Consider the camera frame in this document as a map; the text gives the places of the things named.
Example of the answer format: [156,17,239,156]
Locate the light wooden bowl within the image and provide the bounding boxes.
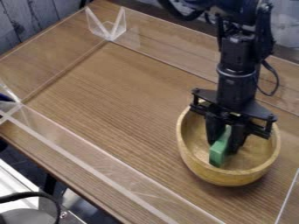
[176,108,282,187]

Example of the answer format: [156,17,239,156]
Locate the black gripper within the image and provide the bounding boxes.
[191,66,277,155]

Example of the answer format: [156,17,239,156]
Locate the green rectangular block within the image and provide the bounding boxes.
[210,126,231,167]

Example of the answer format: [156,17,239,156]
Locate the black cable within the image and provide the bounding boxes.
[0,191,63,224]

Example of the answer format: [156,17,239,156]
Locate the clear acrylic corner bracket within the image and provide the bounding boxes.
[86,7,127,41]

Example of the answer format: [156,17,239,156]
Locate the clear acrylic right panel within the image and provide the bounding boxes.
[275,169,299,224]

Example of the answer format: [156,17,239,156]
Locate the clear acrylic front wall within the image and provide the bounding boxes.
[0,85,224,224]

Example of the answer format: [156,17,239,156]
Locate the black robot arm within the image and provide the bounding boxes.
[158,0,277,153]

